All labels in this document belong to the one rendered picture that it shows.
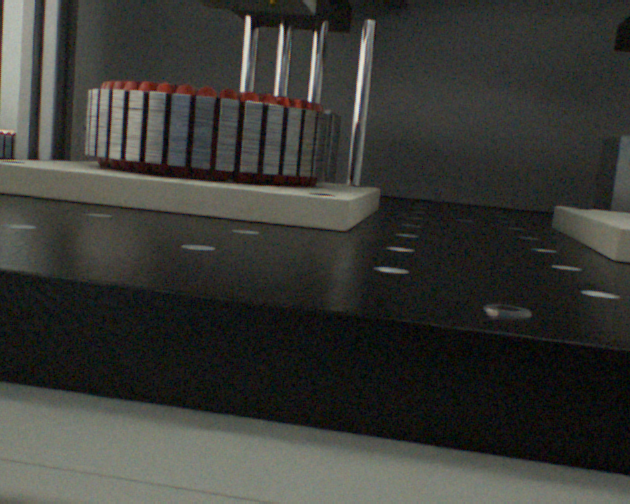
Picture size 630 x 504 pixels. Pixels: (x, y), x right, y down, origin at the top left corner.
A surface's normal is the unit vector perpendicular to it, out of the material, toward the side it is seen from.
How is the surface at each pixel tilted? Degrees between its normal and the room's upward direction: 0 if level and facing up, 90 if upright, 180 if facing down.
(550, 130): 90
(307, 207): 90
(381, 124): 90
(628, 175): 90
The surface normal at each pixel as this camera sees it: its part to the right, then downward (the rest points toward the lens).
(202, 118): 0.06, 0.13
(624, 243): -0.16, 0.11
